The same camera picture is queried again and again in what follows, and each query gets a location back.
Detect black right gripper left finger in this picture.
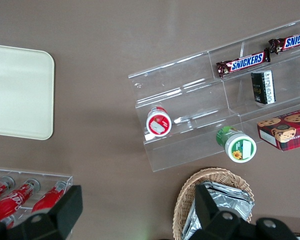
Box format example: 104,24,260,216
7,184,84,240

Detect silver foil packet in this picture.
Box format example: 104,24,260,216
182,181,255,240

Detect light tan wicker basket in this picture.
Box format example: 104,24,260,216
173,167,256,240

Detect clear acrylic bottle rack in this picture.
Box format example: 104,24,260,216
0,167,74,238

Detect red yogurt drink bottle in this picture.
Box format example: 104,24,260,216
146,106,173,138

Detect red tartan cookie box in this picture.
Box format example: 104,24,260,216
256,107,300,152

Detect clear acrylic stepped shelf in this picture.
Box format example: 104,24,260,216
127,16,300,173

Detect Snickers chocolate bar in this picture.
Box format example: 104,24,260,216
268,30,300,55
216,47,271,77

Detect red cola bottle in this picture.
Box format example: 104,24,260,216
31,180,69,214
0,178,41,222
0,214,16,230
0,175,16,202

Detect beige rectangular tray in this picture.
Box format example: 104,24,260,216
0,43,55,141

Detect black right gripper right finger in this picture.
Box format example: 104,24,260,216
194,184,242,240

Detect green yogurt drink bottle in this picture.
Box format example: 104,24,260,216
215,126,258,164

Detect small black carton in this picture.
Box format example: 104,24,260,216
250,69,277,105

